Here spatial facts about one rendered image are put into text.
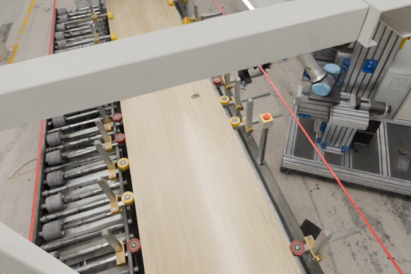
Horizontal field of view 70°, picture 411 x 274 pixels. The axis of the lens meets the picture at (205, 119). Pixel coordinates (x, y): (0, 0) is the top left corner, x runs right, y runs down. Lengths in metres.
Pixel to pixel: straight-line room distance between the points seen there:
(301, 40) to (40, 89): 0.29
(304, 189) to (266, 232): 1.28
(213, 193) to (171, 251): 0.43
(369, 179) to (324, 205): 0.45
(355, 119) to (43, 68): 2.24
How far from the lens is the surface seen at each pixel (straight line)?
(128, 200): 2.03
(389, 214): 3.21
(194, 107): 2.41
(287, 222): 2.12
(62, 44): 3.74
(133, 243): 1.91
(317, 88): 2.16
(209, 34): 0.34
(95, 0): 5.02
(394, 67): 2.49
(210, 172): 2.03
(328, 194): 3.10
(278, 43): 0.36
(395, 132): 3.50
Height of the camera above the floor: 2.64
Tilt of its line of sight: 49 degrees down
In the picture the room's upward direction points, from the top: 6 degrees counter-clockwise
